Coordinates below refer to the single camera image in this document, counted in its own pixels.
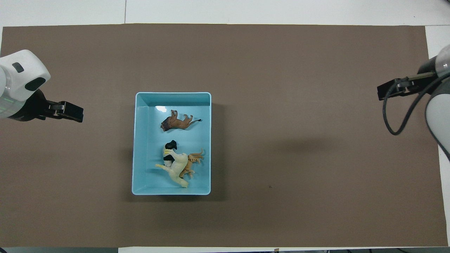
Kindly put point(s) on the brown lion toy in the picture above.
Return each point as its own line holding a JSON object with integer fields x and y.
{"x": 177, "y": 123}

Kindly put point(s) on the light blue storage box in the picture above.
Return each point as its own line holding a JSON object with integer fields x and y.
{"x": 147, "y": 175}

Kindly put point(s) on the cream horse toy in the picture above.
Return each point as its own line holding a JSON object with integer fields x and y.
{"x": 177, "y": 167}

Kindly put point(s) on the brown table mat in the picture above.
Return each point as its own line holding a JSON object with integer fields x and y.
{"x": 281, "y": 211}

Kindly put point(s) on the black and white panda toy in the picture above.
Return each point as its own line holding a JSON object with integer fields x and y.
{"x": 171, "y": 144}

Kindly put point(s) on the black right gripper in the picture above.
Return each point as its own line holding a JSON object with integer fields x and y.
{"x": 427, "y": 70}

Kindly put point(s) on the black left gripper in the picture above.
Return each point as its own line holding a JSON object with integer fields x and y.
{"x": 33, "y": 109}

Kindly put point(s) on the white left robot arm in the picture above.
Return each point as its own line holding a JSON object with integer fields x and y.
{"x": 21, "y": 80}

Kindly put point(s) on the orange tiger toy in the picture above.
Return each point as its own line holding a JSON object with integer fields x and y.
{"x": 194, "y": 158}

